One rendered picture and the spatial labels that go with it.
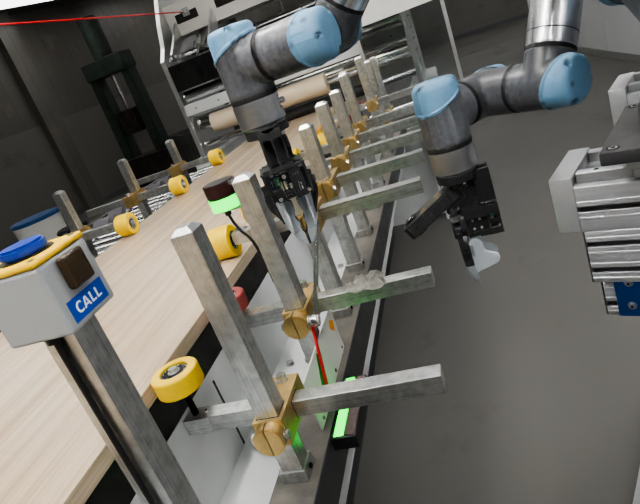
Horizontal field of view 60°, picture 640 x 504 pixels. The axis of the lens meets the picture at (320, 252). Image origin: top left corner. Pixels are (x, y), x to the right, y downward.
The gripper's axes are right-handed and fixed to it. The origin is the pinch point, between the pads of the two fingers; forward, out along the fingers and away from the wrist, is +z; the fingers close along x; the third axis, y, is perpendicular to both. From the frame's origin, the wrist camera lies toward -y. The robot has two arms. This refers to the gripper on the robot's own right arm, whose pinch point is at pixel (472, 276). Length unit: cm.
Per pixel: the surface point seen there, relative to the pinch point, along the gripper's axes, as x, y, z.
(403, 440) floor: 55, -40, 83
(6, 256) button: -57, -33, -40
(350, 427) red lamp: -20.4, -25.0, 12.4
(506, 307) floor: 127, 2, 83
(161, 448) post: -54, -31, -16
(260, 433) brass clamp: -33.5, -33.0, 0.3
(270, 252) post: -5.8, -32.5, -16.5
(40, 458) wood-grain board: -41, -63, -7
